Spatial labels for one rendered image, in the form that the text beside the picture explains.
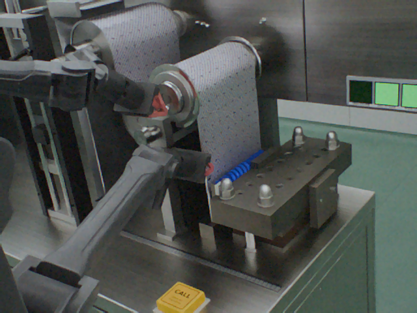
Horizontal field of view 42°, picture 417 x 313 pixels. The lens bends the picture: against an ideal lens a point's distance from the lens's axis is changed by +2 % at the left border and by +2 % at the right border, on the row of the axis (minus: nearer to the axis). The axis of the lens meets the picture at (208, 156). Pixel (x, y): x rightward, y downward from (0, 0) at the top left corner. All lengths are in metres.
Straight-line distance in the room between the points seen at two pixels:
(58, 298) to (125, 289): 0.47
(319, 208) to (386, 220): 1.81
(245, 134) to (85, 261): 0.67
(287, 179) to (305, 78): 0.28
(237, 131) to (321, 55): 0.27
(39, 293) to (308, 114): 3.65
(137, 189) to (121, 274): 0.36
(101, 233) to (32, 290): 0.14
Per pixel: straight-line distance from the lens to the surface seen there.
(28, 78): 1.00
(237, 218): 1.18
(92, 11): 1.51
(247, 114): 1.34
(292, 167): 1.31
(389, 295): 2.57
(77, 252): 0.80
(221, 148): 1.27
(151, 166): 0.98
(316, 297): 1.28
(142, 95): 1.10
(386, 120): 4.01
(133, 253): 1.30
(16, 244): 1.48
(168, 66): 1.19
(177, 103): 1.17
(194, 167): 1.16
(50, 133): 1.39
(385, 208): 3.18
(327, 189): 1.29
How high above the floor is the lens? 1.61
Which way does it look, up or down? 24 degrees down
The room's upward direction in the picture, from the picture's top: 7 degrees counter-clockwise
